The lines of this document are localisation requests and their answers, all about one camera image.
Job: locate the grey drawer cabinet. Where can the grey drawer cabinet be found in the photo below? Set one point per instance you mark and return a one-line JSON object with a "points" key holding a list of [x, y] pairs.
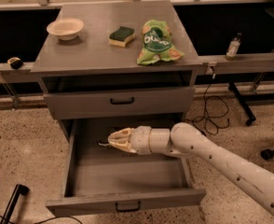
{"points": [[90, 63]]}

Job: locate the open grey middle drawer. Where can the open grey middle drawer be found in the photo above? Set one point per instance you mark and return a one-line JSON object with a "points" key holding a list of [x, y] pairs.
{"points": [[101, 179]]}

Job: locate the black caster table leg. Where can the black caster table leg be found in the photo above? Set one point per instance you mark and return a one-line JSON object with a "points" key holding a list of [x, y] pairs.
{"points": [[251, 117]]}

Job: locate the black chair base wheel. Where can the black chair base wheel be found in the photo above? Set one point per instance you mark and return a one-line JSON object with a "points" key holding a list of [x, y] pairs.
{"points": [[267, 154]]}

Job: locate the white paper bowl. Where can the white paper bowl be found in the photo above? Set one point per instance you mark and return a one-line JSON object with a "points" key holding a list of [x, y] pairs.
{"points": [[66, 29]]}

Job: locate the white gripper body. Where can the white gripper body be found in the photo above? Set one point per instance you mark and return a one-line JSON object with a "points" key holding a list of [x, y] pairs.
{"points": [[141, 140]]}

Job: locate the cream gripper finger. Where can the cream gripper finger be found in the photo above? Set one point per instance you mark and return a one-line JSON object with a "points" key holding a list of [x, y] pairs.
{"points": [[121, 136], [124, 146]]}

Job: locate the green chip bag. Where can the green chip bag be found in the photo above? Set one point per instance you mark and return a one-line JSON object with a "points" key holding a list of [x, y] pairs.
{"points": [[157, 44]]}

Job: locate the small clear bottle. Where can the small clear bottle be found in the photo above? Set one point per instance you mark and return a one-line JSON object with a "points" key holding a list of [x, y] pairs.
{"points": [[233, 46]]}

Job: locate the dark chocolate rxbar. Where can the dark chocolate rxbar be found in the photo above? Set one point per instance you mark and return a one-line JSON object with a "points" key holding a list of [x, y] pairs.
{"points": [[103, 144]]}

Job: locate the yellow black tape measure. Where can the yellow black tape measure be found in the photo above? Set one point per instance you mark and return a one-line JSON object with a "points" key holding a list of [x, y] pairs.
{"points": [[15, 62]]}

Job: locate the green yellow sponge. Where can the green yellow sponge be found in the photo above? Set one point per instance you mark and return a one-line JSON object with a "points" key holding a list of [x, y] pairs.
{"points": [[122, 36]]}

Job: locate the closed grey upper drawer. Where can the closed grey upper drawer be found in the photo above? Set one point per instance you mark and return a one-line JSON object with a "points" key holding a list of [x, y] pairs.
{"points": [[102, 104]]}

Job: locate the black stand with cable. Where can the black stand with cable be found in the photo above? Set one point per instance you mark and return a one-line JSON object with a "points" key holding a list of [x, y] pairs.
{"points": [[19, 191]]}

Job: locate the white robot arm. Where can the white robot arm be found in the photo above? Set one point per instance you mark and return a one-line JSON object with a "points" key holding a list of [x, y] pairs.
{"points": [[184, 139]]}

